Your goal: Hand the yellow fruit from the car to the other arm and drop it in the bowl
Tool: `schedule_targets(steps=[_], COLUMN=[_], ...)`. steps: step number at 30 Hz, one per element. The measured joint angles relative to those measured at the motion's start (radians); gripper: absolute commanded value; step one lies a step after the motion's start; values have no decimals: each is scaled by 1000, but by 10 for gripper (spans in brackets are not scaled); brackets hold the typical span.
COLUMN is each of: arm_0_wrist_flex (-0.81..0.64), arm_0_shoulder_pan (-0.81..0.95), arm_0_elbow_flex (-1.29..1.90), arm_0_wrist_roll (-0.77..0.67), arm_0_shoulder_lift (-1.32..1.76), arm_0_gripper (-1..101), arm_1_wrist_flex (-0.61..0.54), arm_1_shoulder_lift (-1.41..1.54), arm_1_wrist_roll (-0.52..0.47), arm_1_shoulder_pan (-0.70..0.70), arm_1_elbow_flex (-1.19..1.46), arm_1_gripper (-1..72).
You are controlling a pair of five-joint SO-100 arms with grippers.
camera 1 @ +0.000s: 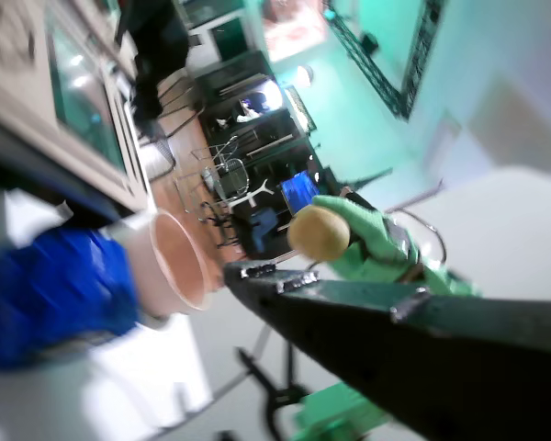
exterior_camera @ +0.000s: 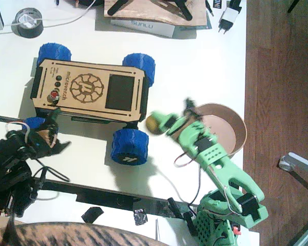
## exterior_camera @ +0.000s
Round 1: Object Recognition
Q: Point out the round cardboard bowl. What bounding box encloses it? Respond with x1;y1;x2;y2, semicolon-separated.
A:
194;102;248;157

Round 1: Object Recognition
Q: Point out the wooden top rover body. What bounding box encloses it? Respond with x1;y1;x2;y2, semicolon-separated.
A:
30;58;149;123

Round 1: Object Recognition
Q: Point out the blue rover wheel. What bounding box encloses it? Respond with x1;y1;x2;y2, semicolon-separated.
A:
122;53;156;88
24;116;60;134
37;43;72;66
110;128;150;167

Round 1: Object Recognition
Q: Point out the red emergency stop button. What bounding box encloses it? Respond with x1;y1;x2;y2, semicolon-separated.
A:
48;89;61;106

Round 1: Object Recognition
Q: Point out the thin black bar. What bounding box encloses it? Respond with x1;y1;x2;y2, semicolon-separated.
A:
0;114;25;124

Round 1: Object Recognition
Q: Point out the black flat bar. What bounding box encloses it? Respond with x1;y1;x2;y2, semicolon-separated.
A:
30;176;196;218

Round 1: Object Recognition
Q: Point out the black tape piece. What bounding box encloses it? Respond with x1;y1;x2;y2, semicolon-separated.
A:
81;206;104;223

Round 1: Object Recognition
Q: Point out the striped brown surface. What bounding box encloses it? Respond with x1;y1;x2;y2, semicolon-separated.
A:
0;221;170;246

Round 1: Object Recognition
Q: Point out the white SUNLU box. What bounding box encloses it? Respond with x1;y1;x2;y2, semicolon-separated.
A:
110;17;175;39

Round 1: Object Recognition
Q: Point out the crumpled dark tape piece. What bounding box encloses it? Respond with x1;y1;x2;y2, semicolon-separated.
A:
132;208;148;226

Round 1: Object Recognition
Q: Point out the black tape roll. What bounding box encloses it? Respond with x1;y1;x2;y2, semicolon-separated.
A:
11;7;44;39

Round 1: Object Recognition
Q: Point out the white charger plug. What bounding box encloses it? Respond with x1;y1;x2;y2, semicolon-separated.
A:
16;12;41;29

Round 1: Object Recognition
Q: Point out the wooden board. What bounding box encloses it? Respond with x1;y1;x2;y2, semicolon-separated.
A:
104;0;207;26

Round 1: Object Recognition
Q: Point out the black stand leg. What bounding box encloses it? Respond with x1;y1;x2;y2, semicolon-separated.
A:
173;0;194;21
107;0;131;16

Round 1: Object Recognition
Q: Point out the white black power adapter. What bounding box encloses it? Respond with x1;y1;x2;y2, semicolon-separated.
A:
217;0;243;35

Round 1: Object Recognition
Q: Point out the grey metal leg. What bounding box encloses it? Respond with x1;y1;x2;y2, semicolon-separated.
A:
278;151;308;195

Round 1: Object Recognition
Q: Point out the black furniture leg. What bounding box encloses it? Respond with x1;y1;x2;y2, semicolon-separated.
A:
286;0;301;14

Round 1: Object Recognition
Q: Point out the black cable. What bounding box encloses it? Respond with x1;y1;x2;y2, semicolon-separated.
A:
32;165;70;183

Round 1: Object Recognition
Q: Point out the black clamp handle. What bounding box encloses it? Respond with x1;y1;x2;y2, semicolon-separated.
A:
167;196;183;220
30;166;48;202
182;211;199;237

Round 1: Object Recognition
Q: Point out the white cable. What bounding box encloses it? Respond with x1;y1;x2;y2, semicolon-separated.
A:
0;0;97;36

